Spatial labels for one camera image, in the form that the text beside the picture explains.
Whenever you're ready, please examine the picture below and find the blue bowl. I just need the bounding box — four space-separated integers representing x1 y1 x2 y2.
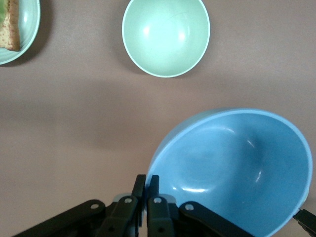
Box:
147 107 314 237

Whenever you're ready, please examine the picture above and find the green bowl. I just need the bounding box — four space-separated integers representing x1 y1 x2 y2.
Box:
121 0 211 79

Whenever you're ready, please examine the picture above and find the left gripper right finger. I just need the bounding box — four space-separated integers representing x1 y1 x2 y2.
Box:
147 175 252 237

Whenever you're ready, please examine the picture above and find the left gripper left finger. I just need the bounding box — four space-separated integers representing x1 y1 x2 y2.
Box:
12 174 146 237

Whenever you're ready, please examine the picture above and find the brown table cloth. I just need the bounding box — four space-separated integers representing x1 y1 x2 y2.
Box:
0 0 316 237

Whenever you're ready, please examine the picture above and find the green lettuce leaf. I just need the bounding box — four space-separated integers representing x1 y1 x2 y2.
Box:
0 0 12 27

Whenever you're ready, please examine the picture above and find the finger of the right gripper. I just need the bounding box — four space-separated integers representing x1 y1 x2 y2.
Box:
292 208 316 233

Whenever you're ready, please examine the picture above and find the toast slice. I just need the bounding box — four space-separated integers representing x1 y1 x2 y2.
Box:
0 0 21 52

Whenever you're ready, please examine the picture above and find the green plate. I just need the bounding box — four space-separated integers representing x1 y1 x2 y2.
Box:
0 0 41 66

